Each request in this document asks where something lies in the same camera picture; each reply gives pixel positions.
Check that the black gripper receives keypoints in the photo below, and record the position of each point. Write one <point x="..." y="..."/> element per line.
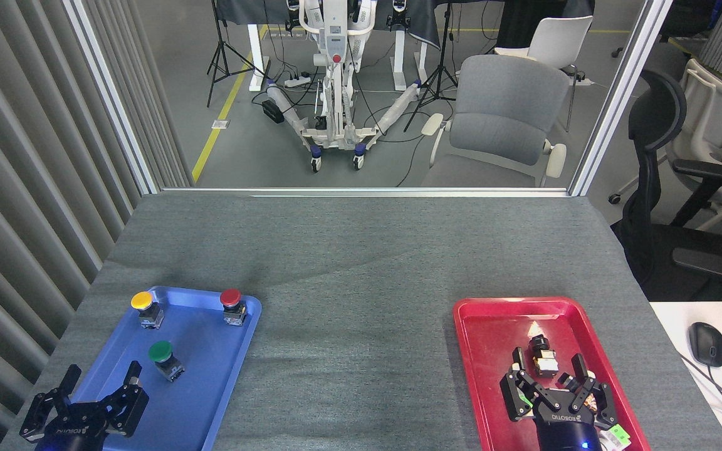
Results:
<point x="565" y="429"/>
<point x="76" y="429"/>

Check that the green push button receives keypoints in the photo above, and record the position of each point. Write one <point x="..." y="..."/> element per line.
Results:
<point x="160" y="352"/>

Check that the yellow push button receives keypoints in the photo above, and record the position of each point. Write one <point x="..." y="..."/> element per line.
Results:
<point x="143" y="302"/>

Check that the red push button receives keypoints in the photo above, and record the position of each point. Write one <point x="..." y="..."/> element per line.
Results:
<point x="231" y="299"/>

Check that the red plastic tray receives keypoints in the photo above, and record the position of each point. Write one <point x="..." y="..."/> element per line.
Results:
<point x="492" y="338"/>

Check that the blue plastic tray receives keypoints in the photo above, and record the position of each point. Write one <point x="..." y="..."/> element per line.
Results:
<point x="210" y="376"/>

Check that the white desk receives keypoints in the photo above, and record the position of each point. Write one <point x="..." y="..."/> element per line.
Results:
<point x="674" y="319"/>

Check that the black computer mouse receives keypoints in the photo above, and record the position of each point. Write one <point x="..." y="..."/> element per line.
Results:
<point x="707" y="344"/>

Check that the black mesh office chair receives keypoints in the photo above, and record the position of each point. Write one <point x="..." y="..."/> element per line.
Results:
<point x="655" y="207"/>

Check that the grey office chair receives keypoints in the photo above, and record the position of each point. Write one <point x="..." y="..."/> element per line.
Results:
<point x="502" y="106"/>

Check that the black tripod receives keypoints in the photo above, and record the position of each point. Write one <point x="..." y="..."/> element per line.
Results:
<point x="220" y="50"/>
<point x="439" y="69"/>

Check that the black power adapter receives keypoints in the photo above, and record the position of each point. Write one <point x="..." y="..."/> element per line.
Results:
<point x="272" y="111"/>

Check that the white plastic chair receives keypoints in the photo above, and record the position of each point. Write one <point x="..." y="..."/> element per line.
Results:
<point x="558" y="41"/>

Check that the white table leg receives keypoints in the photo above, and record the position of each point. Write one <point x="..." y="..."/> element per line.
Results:
<point x="400" y="59"/>
<point x="255" y="56"/>

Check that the white power strip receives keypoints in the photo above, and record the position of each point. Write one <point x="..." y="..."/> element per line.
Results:
<point x="297" y="80"/>

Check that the black table cloth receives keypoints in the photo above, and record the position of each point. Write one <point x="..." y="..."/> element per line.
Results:
<point x="420" y="25"/>

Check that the white wheeled stand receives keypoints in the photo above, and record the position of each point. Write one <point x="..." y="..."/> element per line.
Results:
<point x="336" y="37"/>

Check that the black knob switch, amber block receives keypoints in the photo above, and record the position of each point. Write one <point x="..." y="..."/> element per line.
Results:
<point x="565" y="378"/>

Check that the black knob switch, white block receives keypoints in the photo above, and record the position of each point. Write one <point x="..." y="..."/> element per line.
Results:
<point x="546" y="362"/>

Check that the silver frame post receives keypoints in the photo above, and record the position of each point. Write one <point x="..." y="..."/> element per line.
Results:
<point x="113" y="100"/>
<point x="618" y="100"/>

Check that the white frame office chair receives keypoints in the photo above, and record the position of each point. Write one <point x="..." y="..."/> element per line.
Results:
<point x="715" y="113"/>

